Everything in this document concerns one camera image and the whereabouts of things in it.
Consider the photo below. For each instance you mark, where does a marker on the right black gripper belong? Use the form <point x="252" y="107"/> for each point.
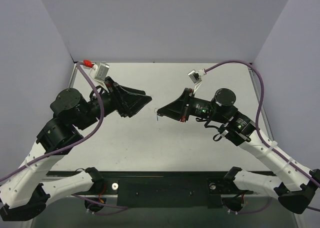
<point x="186" y="105"/>

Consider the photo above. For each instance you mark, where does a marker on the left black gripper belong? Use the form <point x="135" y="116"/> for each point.
<point x="118" y="97"/>

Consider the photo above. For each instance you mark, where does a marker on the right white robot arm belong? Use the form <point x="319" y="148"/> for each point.
<point x="292" y="184"/>

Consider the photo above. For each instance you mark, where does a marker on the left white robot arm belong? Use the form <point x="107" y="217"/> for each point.
<point x="25" y="194"/>

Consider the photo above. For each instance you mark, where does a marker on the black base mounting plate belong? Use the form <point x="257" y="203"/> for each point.
<point x="168" y="189"/>

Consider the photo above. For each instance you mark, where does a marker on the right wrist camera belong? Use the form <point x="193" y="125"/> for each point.
<point x="196" y="79"/>

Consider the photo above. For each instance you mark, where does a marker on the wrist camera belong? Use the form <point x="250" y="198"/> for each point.
<point x="100" y="71"/>
<point x="196" y="79"/>

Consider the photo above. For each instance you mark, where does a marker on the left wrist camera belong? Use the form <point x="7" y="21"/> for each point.
<point x="100" y="71"/>

